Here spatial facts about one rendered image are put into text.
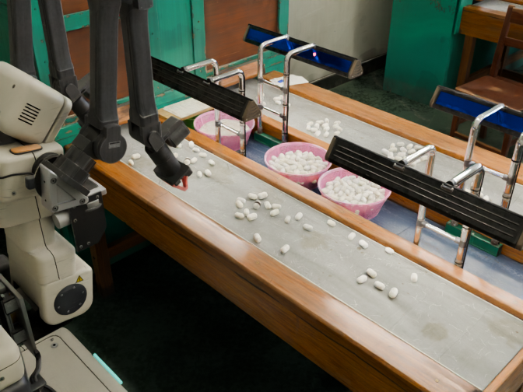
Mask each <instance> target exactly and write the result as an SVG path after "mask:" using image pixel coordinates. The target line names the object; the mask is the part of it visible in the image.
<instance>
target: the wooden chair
mask: <svg viewBox="0 0 523 392"><path fill-rule="evenodd" d="M511 23H515V24H518V25H522V26H523V9H517V8H515V5H509V6H508V8H507V13H506V16H505V19H504V24H503V27H502V30H501V33H500V37H499V40H498V43H497V48H496V50H495V54H494V57H493V63H492V66H491V69H490V75H486V76H483V77H481V78H479V79H476V80H473V81H471V82H468V83H466V84H463V85H461V86H458V87H456V88H455V90H457V91H459V92H462V93H466V94H469V95H471V96H476V97H478V98H481V99H484V100H488V101H490V102H493V103H497V104H498V103H503V104H504V106H508V107H510V108H512V109H515V110H519V111H521V112H523V84H521V83H519V82H515V81H512V80H510V79H506V78H504V77H501V76H498V75H497V73H498V70H499V67H500V60H501V57H502V54H503V50H504V45H505V46H508V47H514V48H517V49H521V50H523V41H522V40H516V39H513V38H510V37H507V35H508V32H509V29H510V25H511ZM465 121H467V120H466V119H464V118H460V117H457V116H455V115H453V119H452V123H451V130H450V135H449V136H451V137H453V138H455V136H456V137H458V138H460V139H463V140H465V141H468V140H469V136H467V135H464V134H462V133H460V132H458V131H457V130H458V125H459V124H461V123H463V122H465ZM486 132H487V127H486V126H483V125H481V127H480V132H479V137H480V138H485V137H486ZM512 137H513V136H512V135H509V134H506V133H504V140H503V145H502V149H501V150H500V149H497V148H495V147H493V146H491V145H487V144H486V143H484V142H481V141H478V140H476V145H477V146H479V147H481V148H483V149H486V150H488V151H491V152H494V153H496V154H498V155H501V156H504V157H507V154H508V151H509V148H510V147H511V146H513V145H515V144H516V142H517V140H518V138H515V139H513V140H511V139H512Z"/></svg>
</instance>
